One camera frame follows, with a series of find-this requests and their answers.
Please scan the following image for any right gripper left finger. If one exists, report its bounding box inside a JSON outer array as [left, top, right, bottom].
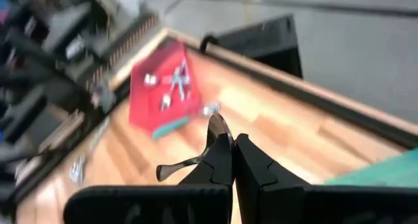
[[63, 134, 233, 224]]

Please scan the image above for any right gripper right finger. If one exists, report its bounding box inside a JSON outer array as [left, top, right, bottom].
[[234, 134, 418, 224]]

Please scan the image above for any black spoon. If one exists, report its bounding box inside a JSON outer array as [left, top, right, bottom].
[[155, 112, 234, 183]]

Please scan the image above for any red translucent plastic bin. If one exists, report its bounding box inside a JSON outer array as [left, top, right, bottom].
[[128, 39, 204, 134]]

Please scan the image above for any teal handled spoon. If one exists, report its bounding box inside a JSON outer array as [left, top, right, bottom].
[[152, 101, 221, 142]]

